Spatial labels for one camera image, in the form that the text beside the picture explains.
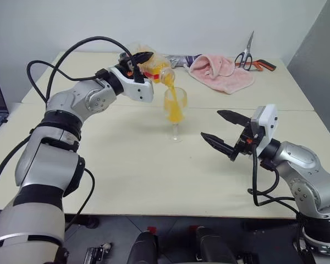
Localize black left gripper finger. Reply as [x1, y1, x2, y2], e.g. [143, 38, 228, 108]
[131, 51, 154, 64]

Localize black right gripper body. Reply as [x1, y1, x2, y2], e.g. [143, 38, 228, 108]
[229, 119, 265, 162]

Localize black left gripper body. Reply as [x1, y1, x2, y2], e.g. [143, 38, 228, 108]
[118, 53, 136, 77]

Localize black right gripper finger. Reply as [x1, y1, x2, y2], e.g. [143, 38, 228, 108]
[200, 132, 237, 158]
[217, 109, 251, 128]

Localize clear bottle of orange juice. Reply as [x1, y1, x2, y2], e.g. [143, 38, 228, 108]
[125, 43, 176, 86]

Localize clear wine glass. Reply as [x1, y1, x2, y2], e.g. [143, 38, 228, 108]
[163, 86, 188, 144]

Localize grey folded umbrella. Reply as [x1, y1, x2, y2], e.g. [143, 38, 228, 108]
[164, 54, 202, 69]

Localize pink towel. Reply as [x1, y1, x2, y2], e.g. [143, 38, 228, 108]
[186, 54, 255, 96]

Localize orange and black hand tool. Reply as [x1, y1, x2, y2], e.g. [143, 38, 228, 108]
[234, 58, 277, 73]

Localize dark rounded shape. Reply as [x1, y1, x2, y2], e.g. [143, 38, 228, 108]
[126, 230, 160, 264]
[194, 225, 239, 264]

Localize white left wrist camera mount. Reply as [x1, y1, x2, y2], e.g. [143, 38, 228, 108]
[109, 65, 155, 104]

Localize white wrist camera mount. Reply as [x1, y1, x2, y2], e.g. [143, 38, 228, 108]
[250, 103, 279, 158]
[109, 65, 155, 104]

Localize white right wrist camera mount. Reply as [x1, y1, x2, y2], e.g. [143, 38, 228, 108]
[250, 103, 279, 158]

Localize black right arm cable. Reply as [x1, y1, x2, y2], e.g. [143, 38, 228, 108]
[246, 141, 304, 221]

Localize black-handled scissors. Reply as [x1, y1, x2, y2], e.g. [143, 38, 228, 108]
[234, 30, 255, 72]

